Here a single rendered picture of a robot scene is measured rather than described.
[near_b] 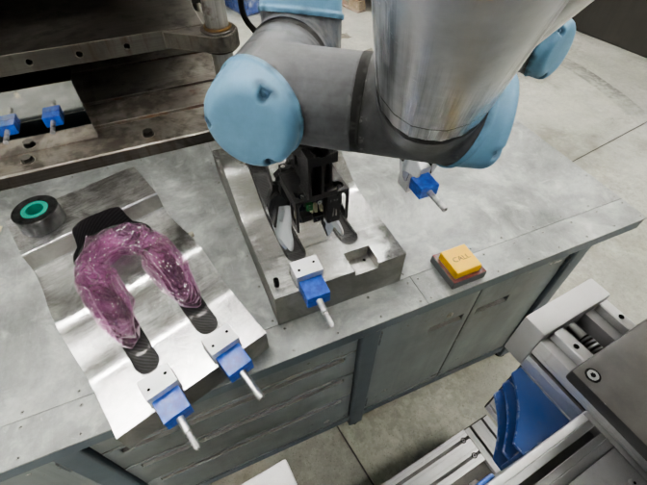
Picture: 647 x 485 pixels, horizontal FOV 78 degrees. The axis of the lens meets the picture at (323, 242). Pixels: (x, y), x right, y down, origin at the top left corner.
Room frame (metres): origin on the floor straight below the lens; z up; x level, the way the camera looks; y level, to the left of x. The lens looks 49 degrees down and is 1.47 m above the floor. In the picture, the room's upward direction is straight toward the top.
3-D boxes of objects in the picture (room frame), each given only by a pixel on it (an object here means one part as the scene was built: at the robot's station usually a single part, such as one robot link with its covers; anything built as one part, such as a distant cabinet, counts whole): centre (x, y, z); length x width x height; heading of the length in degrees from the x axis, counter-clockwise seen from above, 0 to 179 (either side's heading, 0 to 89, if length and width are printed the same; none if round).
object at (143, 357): (0.43, 0.34, 0.88); 0.34 x 0.15 x 0.07; 40
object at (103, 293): (0.44, 0.35, 0.90); 0.26 x 0.18 x 0.08; 40
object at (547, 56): (0.54, -0.25, 1.25); 0.11 x 0.11 x 0.08; 40
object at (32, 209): (0.54, 0.54, 0.93); 0.08 x 0.08 x 0.04
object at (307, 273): (0.38, 0.01, 0.89); 0.13 x 0.05 x 0.05; 23
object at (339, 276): (0.66, 0.06, 0.87); 0.50 x 0.26 x 0.14; 23
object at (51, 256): (0.44, 0.36, 0.86); 0.50 x 0.26 x 0.11; 40
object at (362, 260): (0.47, -0.07, 0.87); 0.05 x 0.05 x 0.04; 23
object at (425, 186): (0.61, -0.21, 0.93); 0.13 x 0.05 x 0.05; 23
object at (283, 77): (0.30, 0.03, 1.31); 0.11 x 0.11 x 0.08; 76
